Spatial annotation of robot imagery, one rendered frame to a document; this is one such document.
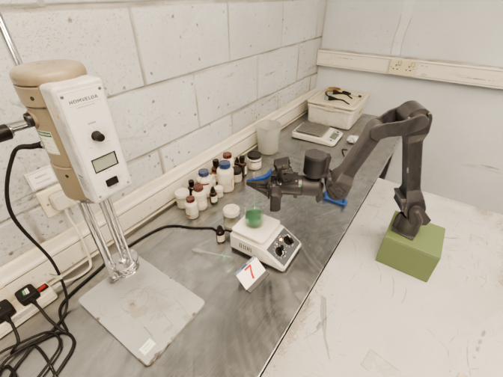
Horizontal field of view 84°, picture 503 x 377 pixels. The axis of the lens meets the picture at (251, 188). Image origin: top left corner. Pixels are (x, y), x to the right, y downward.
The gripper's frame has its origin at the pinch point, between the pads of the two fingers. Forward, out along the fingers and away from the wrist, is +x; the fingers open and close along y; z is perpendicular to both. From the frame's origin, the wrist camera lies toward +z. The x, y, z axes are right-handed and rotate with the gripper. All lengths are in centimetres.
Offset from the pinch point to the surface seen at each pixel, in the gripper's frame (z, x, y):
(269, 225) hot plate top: -17.0, -3.5, -0.8
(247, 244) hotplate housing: -20.0, 2.8, 5.5
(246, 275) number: -23.4, 2.0, 14.4
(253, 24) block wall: 32, 10, -79
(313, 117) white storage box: -23, -25, -111
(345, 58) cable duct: 8, -44, -138
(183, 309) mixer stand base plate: -24.5, 17.5, 26.1
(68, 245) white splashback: -16, 55, 15
